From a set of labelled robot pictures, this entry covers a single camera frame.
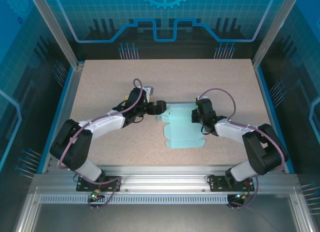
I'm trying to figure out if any light blue paper box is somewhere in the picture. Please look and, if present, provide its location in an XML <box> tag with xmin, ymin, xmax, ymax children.
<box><xmin>156</xmin><ymin>102</ymin><xmax>207</xmax><ymax>150</ymax></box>

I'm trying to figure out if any blue table edge strip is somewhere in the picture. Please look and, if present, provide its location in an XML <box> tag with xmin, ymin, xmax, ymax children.
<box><xmin>254</xmin><ymin>65</ymin><xmax>295</xmax><ymax>175</ymax></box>
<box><xmin>36</xmin><ymin>65</ymin><xmax>76</xmax><ymax>174</ymax></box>

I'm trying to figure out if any aluminium front beam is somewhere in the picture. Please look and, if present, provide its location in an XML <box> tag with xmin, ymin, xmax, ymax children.
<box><xmin>29</xmin><ymin>164</ymin><xmax>301</xmax><ymax>193</ymax></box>

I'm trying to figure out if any small LED circuit board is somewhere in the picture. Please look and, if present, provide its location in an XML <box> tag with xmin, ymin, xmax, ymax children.
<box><xmin>231</xmin><ymin>191</ymin><xmax>251</xmax><ymax>201</ymax></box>
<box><xmin>89</xmin><ymin>189</ymin><xmax>105</xmax><ymax>200</ymax></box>

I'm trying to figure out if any grey metal bottom panel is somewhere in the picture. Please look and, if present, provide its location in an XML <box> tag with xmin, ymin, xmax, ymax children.
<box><xmin>32</xmin><ymin>203</ymin><xmax>301</xmax><ymax>232</ymax></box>

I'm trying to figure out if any aluminium table side rail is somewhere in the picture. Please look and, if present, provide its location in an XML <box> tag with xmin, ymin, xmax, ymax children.
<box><xmin>41</xmin><ymin>63</ymin><xmax>85</xmax><ymax>174</ymax></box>

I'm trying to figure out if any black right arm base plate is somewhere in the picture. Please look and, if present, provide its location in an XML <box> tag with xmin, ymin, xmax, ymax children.
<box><xmin>208</xmin><ymin>175</ymin><xmax>256</xmax><ymax>193</ymax></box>

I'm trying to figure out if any slotted aluminium cable duct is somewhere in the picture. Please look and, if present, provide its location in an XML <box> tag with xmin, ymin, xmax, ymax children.
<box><xmin>39</xmin><ymin>194</ymin><xmax>230</xmax><ymax>206</ymax></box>

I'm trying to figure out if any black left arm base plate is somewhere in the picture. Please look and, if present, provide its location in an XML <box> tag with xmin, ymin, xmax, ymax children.
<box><xmin>75</xmin><ymin>175</ymin><xmax>123</xmax><ymax>193</ymax></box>

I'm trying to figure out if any aluminium frame post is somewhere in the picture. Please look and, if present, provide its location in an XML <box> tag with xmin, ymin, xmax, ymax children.
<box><xmin>251</xmin><ymin>0</ymin><xmax>294</xmax><ymax>68</ymax></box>
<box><xmin>26</xmin><ymin>0</ymin><xmax>86</xmax><ymax>70</ymax></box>

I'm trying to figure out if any aluminium lower side rail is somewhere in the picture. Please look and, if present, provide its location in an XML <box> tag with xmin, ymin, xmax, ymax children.
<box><xmin>14</xmin><ymin>186</ymin><xmax>42</xmax><ymax>232</ymax></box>
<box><xmin>289</xmin><ymin>186</ymin><xmax>320</xmax><ymax>232</ymax></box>

